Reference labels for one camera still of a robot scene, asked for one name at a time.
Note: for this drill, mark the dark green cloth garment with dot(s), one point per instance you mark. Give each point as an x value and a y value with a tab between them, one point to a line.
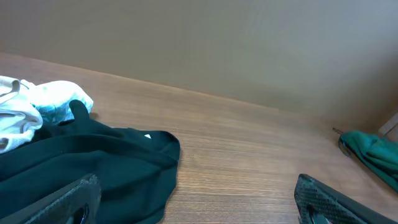
377	154

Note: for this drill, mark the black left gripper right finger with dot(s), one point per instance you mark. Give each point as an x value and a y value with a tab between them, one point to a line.
318	203

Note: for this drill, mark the black garment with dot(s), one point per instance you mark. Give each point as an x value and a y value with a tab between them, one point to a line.
137	170

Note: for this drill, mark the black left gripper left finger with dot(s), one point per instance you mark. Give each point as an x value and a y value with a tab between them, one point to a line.
77	202

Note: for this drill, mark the white folded garment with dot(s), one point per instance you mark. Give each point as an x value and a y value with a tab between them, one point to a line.
19	118

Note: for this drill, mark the white crumpled cloth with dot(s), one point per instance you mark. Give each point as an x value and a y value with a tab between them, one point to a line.
52	99

